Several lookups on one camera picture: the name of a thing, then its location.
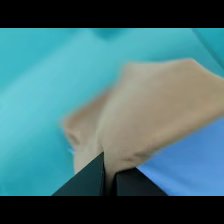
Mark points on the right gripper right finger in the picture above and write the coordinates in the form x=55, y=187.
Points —
x=138, y=183

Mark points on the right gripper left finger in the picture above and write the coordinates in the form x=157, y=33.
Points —
x=88, y=181

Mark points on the beige shirt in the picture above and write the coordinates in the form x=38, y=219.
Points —
x=153, y=110

